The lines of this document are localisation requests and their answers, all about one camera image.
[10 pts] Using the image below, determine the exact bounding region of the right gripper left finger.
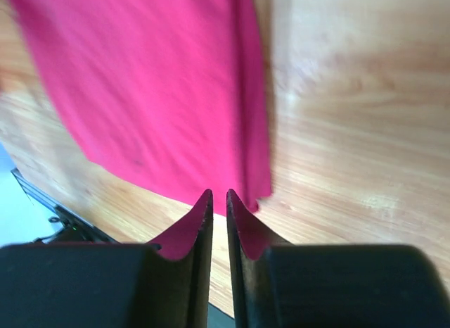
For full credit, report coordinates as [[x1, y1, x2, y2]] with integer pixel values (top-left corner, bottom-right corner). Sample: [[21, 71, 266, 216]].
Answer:
[[1, 190, 213, 327]]

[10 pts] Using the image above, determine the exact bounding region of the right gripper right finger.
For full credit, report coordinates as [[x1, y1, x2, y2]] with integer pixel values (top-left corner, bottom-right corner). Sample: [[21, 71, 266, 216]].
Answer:
[[226, 190, 449, 327]]

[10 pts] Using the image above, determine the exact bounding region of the magenta t shirt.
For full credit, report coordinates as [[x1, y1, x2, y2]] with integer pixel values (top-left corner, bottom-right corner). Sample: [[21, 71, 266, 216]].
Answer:
[[8, 0, 271, 214]]

